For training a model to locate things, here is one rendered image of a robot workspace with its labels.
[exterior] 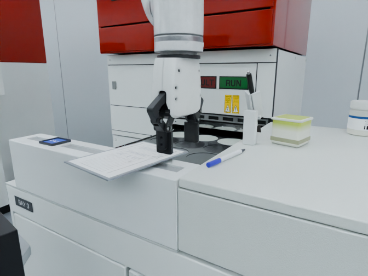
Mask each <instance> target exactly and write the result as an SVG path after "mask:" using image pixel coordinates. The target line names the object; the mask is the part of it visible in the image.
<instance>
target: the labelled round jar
mask: <svg viewBox="0 0 368 276"><path fill-rule="evenodd" d="M350 108H351V109H350V110H349V116H348V123H347V133H348V134H351V135H356V136H368V100H352V101H351V102H350Z"/></svg>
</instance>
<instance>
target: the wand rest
mask: <svg viewBox="0 0 368 276"><path fill-rule="evenodd" d="M244 92H245V98H246V103H247V107H248V109H247V110H245V111H244V125H243V144H247V145H255V144H256V135H257V120H258V119H261V117H263V108H262V101H261V93H260V91H256V92H254V93H252V94H250V93H249V92H248V91H247V90H245V91H244ZM251 99H252V100H251ZM253 109H254V110H253Z"/></svg>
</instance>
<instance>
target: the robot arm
mask: <svg viewBox="0 0 368 276"><path fill-rule="evenodd" d="M141 2H142V6H143V9H144V11H145V14H146V16H147V18H148V20H149V22H150V23H151V24H152V25H153V26H154V52H155V53H160V55H157V58H155V61H154V67H153V75H152V97H151V104H150V105H149V106H148V107H147V113H148V115H149V118H150V121H151V123H152V125H153V128H154V130H155V131H156V144H157V152H158V153H163V154H169V155H171V154H173V131H170V130H171V127H172V124H173V122H174V119H175V118H179V117H183V116H184V117H185V119H186V121H187V122H184V140H185V141H187V142H194V143H198V142H199V122H200V114H201V112H202V105H203V102H204V100H203V98H202V97H201V81H200V66H199V59H200V55H197V53H202V52H203V46H204V42H203V32H204V0H141ZM163 119H168V120H167V121H166V123H165V122H164V121H163Z"/></svg>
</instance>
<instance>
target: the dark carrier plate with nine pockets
mask: <svg viewBox="0 0 368 276"><path fill-rule="evenodd" d="M173 132H184V131H182V130H173ZM199 135H211V134H203V133H199ZM212 136H216V137H218V139H217V140H214V141H199V142H198V143H194V142H187V141H185V140H184V137H173V148H175V149H178V150H183V151H187V152H188V153H186V154H184V155H181V156H178V157H176V158H173V160H179V161H183V162H188V163H193V164H199V165H201V164H203V163H205V162H206V161H208V160H209V159H211V158H213V157H214V156H216V155H218V154H219V153H221V152H223V151H224V150H226V149H228V148H229V147H231V146H232V145H224V144H221V143H218V142H217V141H218V140H220V139H241V138H236V137H228V136H220V135H212ZM241 140H242V139H241ZM143 141H145V142H150V143H154V144H156V136H155V137H152V138H149V139H146V140H143ZM140 142H141V141H140Z"/></svg>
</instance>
